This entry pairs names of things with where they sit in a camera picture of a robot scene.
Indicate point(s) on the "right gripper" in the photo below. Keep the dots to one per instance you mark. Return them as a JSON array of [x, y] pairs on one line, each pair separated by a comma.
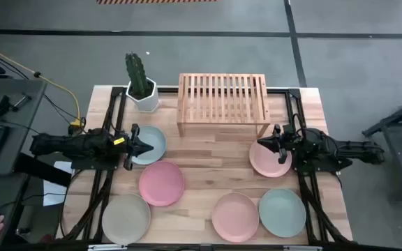
[[286, 146]]

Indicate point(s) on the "deep pink plate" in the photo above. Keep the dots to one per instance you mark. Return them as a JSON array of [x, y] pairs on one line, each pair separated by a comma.
[[161, 183]]

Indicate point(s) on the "black flat panel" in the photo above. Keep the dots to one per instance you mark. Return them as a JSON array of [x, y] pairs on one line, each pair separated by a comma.
[[40, 169]]

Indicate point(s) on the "black aluminium frame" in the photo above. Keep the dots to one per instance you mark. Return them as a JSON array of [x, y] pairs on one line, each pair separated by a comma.
[[119, 104]]

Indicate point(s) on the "white paper sheet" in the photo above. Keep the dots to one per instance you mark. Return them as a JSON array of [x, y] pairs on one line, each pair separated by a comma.
[[52, 191]]

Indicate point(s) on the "wooden slatted shelf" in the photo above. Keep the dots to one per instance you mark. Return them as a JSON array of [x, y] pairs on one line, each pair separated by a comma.
[[222, 119]]

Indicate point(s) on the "black metal clamp tool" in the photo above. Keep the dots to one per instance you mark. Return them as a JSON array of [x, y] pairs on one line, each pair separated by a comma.
[[2, 104]]

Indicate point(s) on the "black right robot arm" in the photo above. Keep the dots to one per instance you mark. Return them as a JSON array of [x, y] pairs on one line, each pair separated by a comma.
[[344, 150]]

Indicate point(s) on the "light blue plate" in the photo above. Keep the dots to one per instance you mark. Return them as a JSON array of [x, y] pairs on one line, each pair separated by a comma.
[[156, 137]]

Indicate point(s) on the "dark metal workbench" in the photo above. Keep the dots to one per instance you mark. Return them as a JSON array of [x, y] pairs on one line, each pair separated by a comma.
[[393, 120]]

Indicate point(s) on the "grey desk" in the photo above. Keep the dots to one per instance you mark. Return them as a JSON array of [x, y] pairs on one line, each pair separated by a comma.
[[19, 118]]

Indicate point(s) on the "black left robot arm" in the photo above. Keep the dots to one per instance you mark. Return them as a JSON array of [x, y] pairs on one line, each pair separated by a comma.
[[75, 144]]

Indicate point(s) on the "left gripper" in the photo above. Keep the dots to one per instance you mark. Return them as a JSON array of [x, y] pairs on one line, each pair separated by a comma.
[[131, 148]]

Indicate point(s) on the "white plant pot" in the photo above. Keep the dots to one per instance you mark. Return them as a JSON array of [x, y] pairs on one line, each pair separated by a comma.
[[148, 102]]

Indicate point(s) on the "beige plate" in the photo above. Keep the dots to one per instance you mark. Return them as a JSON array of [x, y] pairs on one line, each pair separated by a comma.
[[126, 219]]

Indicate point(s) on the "green cactus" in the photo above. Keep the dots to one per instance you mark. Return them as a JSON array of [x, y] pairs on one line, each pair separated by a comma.
[[136, 73]]

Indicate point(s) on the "pale pink plate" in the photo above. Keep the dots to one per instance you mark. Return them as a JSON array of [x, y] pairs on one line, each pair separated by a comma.
[[235, 217], [267, 165]]

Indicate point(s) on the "mint green plate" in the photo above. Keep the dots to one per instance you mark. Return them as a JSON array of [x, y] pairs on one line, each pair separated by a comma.
[[282, 212]]

